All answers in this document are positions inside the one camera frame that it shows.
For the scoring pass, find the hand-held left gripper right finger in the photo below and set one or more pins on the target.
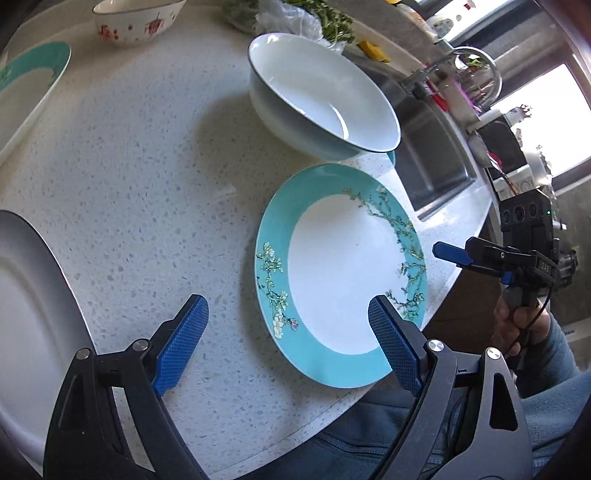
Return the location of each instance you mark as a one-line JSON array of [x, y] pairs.
[[392, 341]]

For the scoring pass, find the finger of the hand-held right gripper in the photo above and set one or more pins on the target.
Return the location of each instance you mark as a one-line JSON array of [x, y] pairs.
[[450, 253], [507, 278]]

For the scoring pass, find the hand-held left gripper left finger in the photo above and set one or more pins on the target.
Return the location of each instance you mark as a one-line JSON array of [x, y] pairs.
[[182, 341]]

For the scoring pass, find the teal floral plate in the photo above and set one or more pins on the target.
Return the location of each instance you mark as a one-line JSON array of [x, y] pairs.
[[27, 92], [341, 258]]

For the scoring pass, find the large white bowl dark rim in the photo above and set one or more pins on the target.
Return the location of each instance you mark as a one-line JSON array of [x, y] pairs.
[[318, 87]]

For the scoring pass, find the red floral bowl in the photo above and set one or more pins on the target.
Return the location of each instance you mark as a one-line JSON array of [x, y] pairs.
[[138, 27]]

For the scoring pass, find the person's right forearm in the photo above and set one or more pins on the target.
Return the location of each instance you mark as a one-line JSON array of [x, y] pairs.
[[554, 360]]

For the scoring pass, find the person's right hand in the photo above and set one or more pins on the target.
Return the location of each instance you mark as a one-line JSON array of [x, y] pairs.
[[502, 323]]

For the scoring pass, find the black box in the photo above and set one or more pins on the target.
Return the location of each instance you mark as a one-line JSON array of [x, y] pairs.
[[501, 141]]

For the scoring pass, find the person's blue-grey clothing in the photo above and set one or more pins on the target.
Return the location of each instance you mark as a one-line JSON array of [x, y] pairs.
[[360, 438]]

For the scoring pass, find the steel sink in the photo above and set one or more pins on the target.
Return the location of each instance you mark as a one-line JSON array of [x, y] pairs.
[[429, 152]]

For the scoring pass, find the chrome faucet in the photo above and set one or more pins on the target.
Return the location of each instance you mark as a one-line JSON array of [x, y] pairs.
[[415, 78]]

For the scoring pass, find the yellow object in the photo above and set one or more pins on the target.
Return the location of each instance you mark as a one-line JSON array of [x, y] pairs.
[[374, 50]]

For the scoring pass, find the leafy greens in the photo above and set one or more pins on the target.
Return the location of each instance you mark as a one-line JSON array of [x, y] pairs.
[[339, 25]]

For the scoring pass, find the clear plastic bag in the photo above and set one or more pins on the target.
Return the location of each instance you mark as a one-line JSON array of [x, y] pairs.
[[286, 21]]

